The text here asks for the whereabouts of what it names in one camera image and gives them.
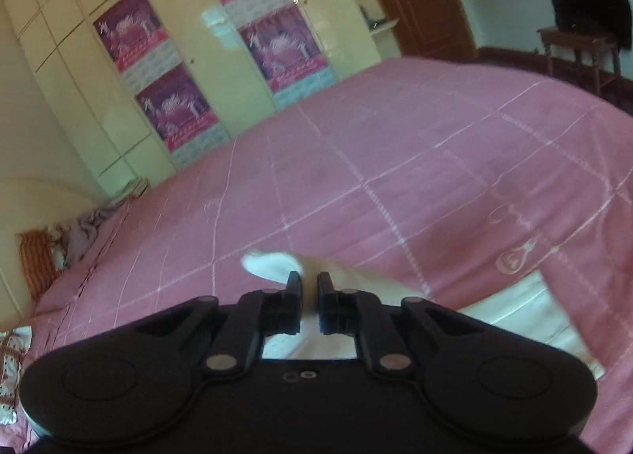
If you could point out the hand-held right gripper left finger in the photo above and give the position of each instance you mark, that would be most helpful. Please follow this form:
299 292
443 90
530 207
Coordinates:
294 286

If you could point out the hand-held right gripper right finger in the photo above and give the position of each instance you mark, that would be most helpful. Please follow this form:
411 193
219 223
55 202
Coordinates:
324 286

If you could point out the cream white towel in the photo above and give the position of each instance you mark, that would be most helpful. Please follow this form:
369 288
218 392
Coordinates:
519 318

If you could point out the pink checked bedspread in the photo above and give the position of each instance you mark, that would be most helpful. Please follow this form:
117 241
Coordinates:
395 162

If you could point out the stack of books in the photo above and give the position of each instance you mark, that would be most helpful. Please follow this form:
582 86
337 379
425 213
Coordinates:
131 188

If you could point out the grey crumpled cloth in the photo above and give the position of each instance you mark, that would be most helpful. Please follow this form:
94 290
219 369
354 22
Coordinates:
84 234

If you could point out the cream wardrobe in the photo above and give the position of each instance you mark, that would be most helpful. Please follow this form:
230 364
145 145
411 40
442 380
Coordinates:
232 53

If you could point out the orange striped pillow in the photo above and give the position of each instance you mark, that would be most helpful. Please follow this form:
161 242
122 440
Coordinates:
37 261

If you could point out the cream round headboard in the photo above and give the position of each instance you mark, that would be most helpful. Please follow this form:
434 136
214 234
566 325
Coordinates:
44 201

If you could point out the white patterned pillow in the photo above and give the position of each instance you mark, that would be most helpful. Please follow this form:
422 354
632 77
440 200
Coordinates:
12 375

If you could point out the wooden stool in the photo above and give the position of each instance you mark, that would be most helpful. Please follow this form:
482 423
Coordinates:
576 38

